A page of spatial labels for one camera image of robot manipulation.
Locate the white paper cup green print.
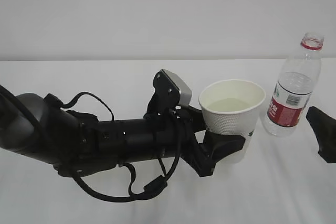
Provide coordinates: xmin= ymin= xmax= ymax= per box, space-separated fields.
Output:
xmin=198 ymin=79 xmax=266 ymax=164

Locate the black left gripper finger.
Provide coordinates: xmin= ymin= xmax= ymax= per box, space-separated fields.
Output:
xmin=203 ymin=131 xmax=246 ymax=165

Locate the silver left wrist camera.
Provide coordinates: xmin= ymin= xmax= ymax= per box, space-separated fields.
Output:
xmin=162 ymin=69 xmax=192 ymax=107

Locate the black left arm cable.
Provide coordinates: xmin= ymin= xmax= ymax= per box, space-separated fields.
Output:
xmin=0 ymin=86 xmax=184 ymax=203

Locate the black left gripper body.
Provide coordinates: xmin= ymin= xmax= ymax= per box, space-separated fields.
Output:
xmin=145 ymin=70 xmax=216 ymax=177

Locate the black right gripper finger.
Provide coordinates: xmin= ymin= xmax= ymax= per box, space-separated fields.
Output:
xmin=306 ymin=106 xmax=335 ymax=163

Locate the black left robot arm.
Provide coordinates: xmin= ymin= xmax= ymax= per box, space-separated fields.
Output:
xmin=1 ymin=69 xmax=245 ymax=177

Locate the clear water bottle red label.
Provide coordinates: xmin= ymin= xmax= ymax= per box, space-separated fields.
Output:
xmin=262 ymin=33 xmax=324 ymax=137

